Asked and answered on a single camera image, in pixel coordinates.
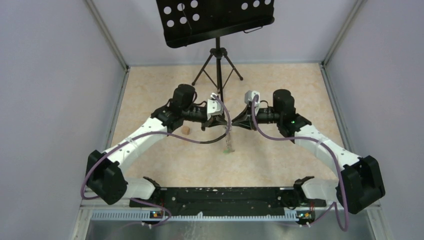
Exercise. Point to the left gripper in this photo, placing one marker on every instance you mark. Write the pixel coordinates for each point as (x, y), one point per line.
(215, 120)

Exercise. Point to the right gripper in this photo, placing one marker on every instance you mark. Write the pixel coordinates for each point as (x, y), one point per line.
(245, 119)

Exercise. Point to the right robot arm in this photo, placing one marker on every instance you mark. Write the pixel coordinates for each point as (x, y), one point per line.
(359, 180)

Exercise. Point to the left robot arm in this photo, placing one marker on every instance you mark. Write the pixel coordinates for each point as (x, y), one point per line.
(105, 169)

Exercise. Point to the black music stand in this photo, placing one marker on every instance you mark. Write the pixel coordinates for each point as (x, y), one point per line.
(187, 22)

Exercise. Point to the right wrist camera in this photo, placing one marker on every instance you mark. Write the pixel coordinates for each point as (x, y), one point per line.
(250, 95)

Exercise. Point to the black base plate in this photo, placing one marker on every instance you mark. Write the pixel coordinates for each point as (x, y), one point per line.
(231, 201)

